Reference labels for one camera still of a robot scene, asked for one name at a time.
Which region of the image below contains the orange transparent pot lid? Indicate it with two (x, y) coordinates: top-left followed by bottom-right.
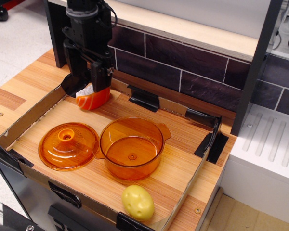
(38, 122), (99, 171)

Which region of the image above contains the dark grey vertical post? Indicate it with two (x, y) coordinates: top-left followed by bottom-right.
(231, 0), (283, 136)

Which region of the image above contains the cardboard fence with black tape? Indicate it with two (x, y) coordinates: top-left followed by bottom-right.
(0, 60), (229, 231)

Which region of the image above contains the white toy sink drainboard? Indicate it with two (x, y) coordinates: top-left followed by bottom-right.
(221, 104), (289, 223)

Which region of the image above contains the yellow toy potato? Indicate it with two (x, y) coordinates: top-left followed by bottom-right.
(121, 185), (155, 221)

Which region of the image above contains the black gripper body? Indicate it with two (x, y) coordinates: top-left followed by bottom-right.
(62, 14), (114, 77)

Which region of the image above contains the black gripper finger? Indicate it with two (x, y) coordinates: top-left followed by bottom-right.
(64, 44), (90, 84)
(91, 62), (112, 92)

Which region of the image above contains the dark left cabinet post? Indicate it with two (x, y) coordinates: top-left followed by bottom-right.
(43, 0), (70, 68)

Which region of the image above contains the orange salmon sushi toy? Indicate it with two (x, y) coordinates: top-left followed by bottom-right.
(76, 84), (110, 110)

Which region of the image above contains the black caster wheel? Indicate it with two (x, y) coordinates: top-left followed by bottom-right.
(0, 0), (9, 22)

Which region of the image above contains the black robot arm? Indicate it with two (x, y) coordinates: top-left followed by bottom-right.
(62, 0), (118, 92)

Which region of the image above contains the black base plate with screw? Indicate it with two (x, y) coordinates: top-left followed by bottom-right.
(0, 204), (44, 231)

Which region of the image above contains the orange transparent plastic pot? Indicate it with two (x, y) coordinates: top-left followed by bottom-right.
(94, 117), (171, 180)

